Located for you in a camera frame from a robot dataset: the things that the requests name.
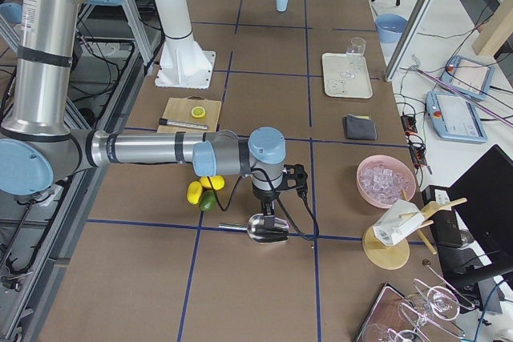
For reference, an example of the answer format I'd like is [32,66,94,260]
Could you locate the metal ice scoop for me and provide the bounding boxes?
[219,214,289,243]

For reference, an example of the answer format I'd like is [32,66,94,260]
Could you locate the pink bowl of ice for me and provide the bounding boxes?
[356,155,417,208]

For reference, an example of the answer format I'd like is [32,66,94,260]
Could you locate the yellow lemon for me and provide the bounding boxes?
[186,181,204,205]
[200,175,225,191]

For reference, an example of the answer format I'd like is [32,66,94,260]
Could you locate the white paper carton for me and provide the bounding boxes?
[372,199,425,247]

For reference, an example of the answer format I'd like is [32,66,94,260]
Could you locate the metal reacher grabber tool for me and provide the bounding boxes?
[410,55,512,127]

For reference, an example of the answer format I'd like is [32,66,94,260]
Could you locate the blue teach pendant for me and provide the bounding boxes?
[426,91,487,143]
[441,55,495,101]

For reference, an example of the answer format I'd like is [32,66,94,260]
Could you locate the grey folded cloth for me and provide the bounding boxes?
[342,115,377,140]

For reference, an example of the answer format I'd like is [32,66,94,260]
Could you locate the cream bear tray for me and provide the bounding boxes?
[321,53,373,99]

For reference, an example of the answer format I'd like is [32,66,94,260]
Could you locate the blue plastic bowl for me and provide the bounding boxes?
[375,14,408,43]

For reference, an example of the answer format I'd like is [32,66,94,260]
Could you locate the light blue cup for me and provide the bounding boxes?
[275,0,289,12]

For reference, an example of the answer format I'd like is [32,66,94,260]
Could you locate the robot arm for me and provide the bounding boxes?
[1,0,308,243]

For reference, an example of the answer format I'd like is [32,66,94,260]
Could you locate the green lime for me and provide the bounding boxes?
[198,190,217,212]

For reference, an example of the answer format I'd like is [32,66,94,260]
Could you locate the steel knife sharpener rod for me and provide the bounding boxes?
[159,118,209,131]

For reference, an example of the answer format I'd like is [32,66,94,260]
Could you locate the wooden cup stand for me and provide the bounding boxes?
[362,198,467,270]

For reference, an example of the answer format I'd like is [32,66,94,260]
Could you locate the hanging wine glasses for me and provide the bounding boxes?
[354,279,475,341]

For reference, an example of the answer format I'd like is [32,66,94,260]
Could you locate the lemon half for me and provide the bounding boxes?
[191,106,207,119]

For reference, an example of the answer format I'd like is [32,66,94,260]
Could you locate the wooden cutting board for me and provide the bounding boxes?
[157,97,222,133]

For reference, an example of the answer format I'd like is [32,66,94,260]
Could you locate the wooden plank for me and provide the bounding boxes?
[472,0,513,56]

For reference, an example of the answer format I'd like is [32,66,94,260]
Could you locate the clear wine glass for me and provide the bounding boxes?
[341,37,366,79]

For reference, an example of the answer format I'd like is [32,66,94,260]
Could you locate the aluminium frame post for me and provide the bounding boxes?
[384,0,434,82]

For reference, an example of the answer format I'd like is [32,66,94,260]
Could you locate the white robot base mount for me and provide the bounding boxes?
[155,0,216,90]

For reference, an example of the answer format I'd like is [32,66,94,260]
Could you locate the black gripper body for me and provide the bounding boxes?
[251,163,308,214]

